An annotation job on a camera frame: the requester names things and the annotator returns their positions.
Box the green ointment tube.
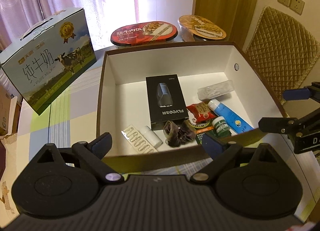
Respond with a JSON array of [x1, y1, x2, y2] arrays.
[[212, 117, 236, 138]]

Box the blue hand cream tube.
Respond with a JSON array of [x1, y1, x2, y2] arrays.
[[208, 99, 253, 134]]

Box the red snack packet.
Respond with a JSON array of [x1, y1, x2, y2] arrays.
[[187, 102, 216, 124]]

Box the white hair clip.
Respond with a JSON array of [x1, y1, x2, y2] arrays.
[[121, 125, 157, 154]]

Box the dark hair scrunchie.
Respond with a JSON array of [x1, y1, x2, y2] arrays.
[[163, 120, 196, 147]]

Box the clear floss pick box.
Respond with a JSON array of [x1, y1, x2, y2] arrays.
[[197, 80, 234, 101]]

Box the black shaver box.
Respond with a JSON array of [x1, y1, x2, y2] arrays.
[[146, 74, 189, 131]]

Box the small white bottle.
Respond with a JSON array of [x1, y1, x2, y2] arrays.
[[140, 126, 163, 149]]

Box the quilted brown chair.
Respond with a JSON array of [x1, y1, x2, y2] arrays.
[[246, 6, 319, 104]]

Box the brown cardboard storage box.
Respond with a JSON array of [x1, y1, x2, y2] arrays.
[[97, 42, 285, 173]]

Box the cardboard boxes on floor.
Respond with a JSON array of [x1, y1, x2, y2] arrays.
[[0, 86, 20, 136]]

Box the milk carton box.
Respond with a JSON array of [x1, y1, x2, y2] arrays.
[[1, 7, 97, 114]]

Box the brown instant noodle bowl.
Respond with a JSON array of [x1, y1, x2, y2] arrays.
[[178, 15, 227, 42]]

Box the red instant food bowl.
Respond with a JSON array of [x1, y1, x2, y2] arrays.
[[110, 20, 178, 47]]

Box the wall power sockets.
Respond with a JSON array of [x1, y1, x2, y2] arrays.
[[277, 0, 305, 16]]

